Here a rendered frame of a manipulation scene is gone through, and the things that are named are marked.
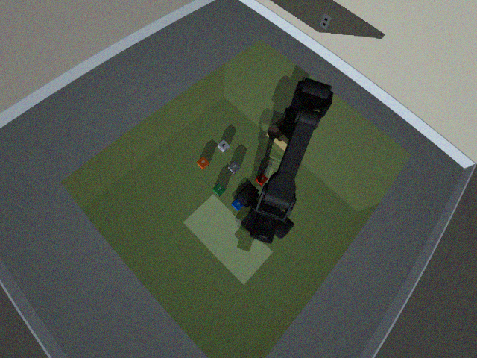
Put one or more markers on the green block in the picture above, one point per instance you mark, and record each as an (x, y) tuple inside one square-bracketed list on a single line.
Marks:
[(219, 189)]

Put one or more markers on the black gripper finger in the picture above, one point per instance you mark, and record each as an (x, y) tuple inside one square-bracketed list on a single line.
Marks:
[(249, 205)]

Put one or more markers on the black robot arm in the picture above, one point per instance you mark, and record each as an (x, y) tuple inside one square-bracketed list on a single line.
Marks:
[(300, 120)]

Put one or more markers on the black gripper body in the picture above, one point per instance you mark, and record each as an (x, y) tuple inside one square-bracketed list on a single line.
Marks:
[(247, 196)]

